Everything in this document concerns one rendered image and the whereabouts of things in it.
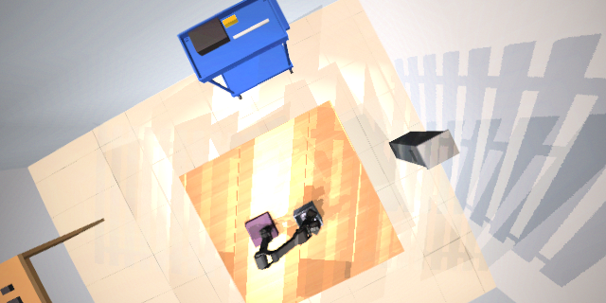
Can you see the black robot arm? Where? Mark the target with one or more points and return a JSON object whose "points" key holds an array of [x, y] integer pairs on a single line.
{"points": [[300, 236]]}

